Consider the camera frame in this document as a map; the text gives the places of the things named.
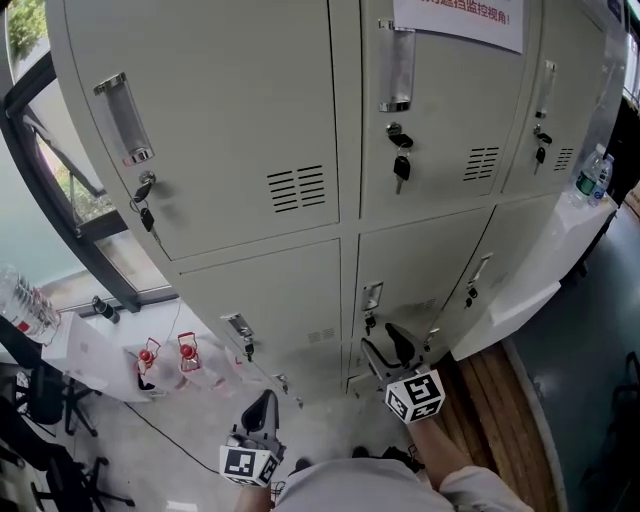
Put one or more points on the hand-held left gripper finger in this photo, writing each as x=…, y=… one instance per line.
x=248, y=420
x=276, y=420

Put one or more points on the large water dispenser bottle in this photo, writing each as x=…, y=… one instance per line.
x=25, y=305

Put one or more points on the black and white sneaker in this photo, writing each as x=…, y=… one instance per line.
x=149, y=389

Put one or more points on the black window frame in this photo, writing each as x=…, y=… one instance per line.
x=45, y=175

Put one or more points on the grey metal locker door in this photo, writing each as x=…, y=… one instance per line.
x=415, y=260

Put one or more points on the grey metal locker cabinet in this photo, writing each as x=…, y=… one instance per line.
x=225, y=125

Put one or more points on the blue label water bottle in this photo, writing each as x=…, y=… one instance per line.
x=604, y=182

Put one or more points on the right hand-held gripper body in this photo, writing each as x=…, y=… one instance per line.
x=415, y=395

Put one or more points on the black bottle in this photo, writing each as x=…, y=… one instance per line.
x=106, y=310

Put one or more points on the person's left forearm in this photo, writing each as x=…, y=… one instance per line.
x=255, y=500

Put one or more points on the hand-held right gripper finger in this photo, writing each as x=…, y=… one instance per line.
x=375, y=360
x=407, y=350

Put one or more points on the brown wooden slat platform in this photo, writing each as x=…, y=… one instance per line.
x=500, y=425

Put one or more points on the white block counter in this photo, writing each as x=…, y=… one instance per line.
x=565, y=240

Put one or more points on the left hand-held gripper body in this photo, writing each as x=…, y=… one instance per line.
x=247, y=462

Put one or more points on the person's white shirt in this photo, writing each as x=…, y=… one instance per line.
x=375, y=490

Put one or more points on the green label water bottle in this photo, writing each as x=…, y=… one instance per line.
x=586, y=180

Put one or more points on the white water dispenser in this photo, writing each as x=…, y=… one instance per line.
x=95, y=357

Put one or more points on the person's black shoe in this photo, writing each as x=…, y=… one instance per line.
x=360, y=452
x=299, y=465

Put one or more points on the white paper notice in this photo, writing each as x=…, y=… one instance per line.
x=460, y=22

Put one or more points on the person's right forearm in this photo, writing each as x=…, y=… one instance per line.
x=437, y=452

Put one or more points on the small white foam box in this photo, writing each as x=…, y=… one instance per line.
x=505, y=320

